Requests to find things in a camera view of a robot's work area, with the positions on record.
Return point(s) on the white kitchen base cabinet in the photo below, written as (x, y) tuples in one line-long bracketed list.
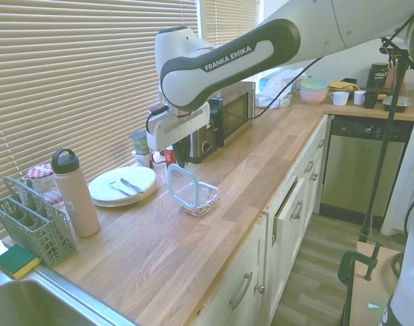
[(278, 258)]

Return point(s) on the green plastic tub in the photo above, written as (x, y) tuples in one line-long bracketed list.
[(138, 142)]

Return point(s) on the grey plastic cutlery basket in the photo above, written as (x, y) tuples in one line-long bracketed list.
[(36, 231)]

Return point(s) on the yellow cloth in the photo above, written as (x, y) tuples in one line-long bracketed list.
[(342, 85)]

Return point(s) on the silver fork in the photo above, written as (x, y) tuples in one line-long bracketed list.
[(120, 189)]

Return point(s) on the black camera tripod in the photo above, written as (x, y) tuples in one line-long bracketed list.
[(392, 112)]

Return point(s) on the clear lid teal seal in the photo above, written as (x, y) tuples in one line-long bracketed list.
[(183, 186)]

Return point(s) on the white cabinet beside dishwasher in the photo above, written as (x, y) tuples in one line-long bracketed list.
[(407, 176)]

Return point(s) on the silver table knife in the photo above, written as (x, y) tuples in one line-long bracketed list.
[(132, 186)]

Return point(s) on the white mug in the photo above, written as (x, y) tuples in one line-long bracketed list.
[(359, 98), (340, 98)]

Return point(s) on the red Coca-Cola can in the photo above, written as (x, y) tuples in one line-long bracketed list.
[(169, 158)]

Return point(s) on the green yellow sponge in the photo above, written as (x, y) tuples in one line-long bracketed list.
[(16, 261)]

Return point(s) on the square glass food container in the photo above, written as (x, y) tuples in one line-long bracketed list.
[(210, 200)]

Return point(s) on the white dinner plate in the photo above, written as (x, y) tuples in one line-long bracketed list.
[(138, 178), (142, 198)]

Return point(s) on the black protein powder tub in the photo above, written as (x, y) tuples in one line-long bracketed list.
[(378, 76)]

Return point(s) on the stainless steel dishwasher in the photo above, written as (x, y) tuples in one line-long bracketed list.
[(356, 169)]

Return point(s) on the pink bowl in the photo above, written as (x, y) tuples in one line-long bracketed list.
[(313, 96)]

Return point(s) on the wide beige window blind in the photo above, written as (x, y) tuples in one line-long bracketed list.
[(74, 85)]

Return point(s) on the round metal cabinet knob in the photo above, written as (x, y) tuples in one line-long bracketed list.
[(261, 288), (314, 176)]

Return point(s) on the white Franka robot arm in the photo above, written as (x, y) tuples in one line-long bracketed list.
[(227, 68)]

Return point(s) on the teal bowl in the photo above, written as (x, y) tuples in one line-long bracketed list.
[(314, 84)]

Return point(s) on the clear drinking glass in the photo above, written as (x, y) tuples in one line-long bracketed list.
[(410, 91)]

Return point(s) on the brown food pieces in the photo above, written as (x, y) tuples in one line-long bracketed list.
[(200, 209)]

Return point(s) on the wooden base board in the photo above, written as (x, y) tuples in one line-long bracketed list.
[(370, 299)]

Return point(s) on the stainless steel toaster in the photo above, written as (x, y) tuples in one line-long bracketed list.
[(201, 144)]

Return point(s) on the white yogurt tub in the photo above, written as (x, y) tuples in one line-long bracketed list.
[(143, 160)]

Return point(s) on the black mug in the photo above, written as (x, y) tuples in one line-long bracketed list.
[(371, 100)]

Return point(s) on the stainless steel sink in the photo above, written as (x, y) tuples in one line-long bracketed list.
[(33, 305)]

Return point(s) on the white plastic bag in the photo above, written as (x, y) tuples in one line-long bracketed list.
[(278, 85)]

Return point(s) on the tall jar red checkered lid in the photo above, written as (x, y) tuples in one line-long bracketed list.
[(40, 180)]

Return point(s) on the metal foil tray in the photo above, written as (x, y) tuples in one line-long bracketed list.
[(402, 103)]

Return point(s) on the pink bottle black cap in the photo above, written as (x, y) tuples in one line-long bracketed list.
[(79, 203)]

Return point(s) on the stainless steel microwave oven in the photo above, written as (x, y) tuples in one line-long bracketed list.
[(234, 112)]

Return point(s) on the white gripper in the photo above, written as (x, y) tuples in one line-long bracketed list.
[(179, 127)]

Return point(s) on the green black clamp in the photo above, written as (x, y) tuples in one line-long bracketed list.
[(354, 259)]

